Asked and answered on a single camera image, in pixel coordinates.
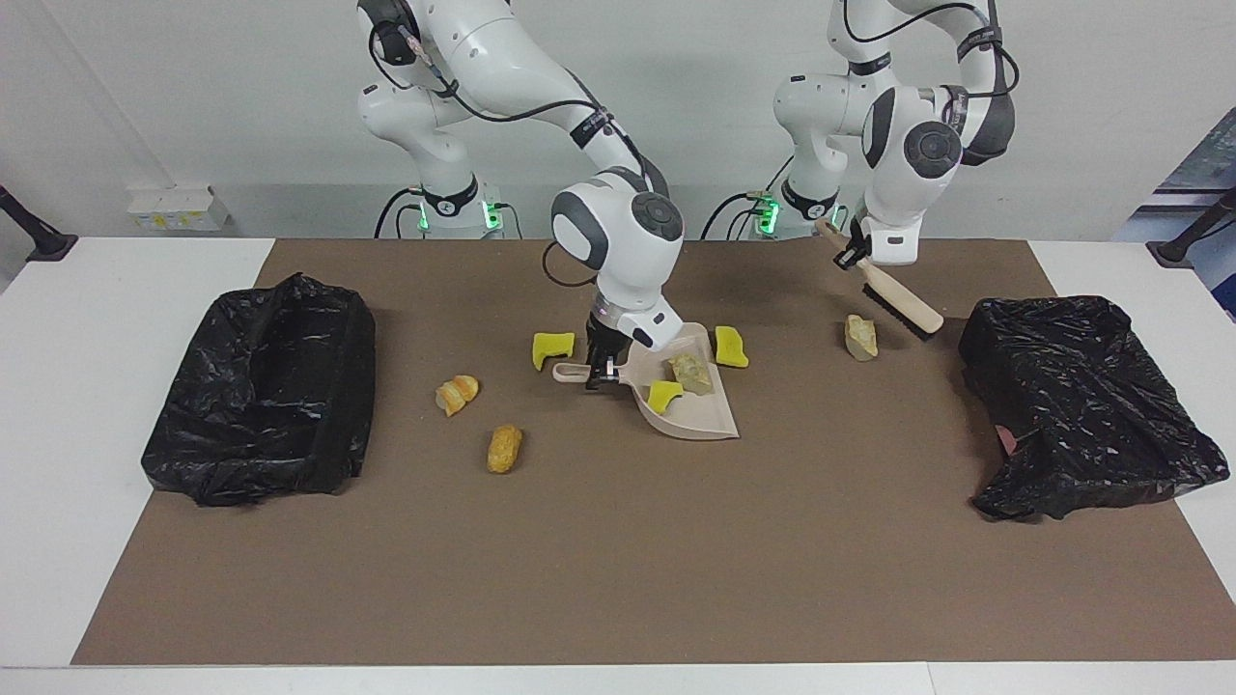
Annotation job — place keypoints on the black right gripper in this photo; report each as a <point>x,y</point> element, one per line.
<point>606,343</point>

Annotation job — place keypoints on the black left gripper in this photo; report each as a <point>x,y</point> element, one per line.
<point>857,239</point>

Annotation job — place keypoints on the yellow sponge piece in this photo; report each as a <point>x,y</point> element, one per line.
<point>550,349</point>
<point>731,347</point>
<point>663,396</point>

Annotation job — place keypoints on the beige brush with black bristles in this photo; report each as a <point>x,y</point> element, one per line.
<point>903,297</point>

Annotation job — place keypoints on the pale striped bread piece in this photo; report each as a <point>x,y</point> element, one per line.
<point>860,338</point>

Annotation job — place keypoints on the pale flaky bread piece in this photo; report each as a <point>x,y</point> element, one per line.
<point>690,374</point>

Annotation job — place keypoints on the beige plastic dustpan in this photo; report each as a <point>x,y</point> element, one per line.
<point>700,415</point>

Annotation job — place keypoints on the brown oval bread roll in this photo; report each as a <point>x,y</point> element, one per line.
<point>504,449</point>

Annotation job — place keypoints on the orange striped croissant piece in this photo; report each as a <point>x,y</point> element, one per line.
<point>457,394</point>

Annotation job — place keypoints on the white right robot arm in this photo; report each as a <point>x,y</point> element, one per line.
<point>618,241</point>

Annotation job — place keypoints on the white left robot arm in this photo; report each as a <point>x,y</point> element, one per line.
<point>908,154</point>

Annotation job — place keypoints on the pink plastic bin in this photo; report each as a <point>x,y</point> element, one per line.
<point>1007,441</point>

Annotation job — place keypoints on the black trash bag bin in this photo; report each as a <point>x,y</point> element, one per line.
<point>261,386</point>
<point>1091,405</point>

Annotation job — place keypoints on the brown table mat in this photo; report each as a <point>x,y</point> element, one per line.
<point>618,579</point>

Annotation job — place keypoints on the black stand leg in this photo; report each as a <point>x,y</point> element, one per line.
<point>43,243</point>
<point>1173,253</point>

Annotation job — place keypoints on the blue grey background panel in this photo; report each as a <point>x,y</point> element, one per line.
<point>1202,159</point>

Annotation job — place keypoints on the white wall socket box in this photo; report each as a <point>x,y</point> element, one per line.
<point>179,208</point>

